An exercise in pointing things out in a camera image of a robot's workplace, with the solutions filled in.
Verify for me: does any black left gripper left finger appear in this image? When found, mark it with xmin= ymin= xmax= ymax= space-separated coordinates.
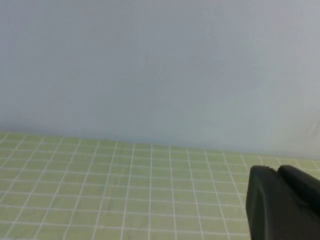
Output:
xmin=245 ymin=164 xmax=320 ymax=240

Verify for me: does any green checked tablecloth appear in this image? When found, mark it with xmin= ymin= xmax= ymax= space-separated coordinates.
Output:
xmin=0 ymin=131 xmax=320 ymax=240

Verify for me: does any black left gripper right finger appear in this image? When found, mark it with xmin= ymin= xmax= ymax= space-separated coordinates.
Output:
xmin=277 ymin=164 xmax=320 ymax=220

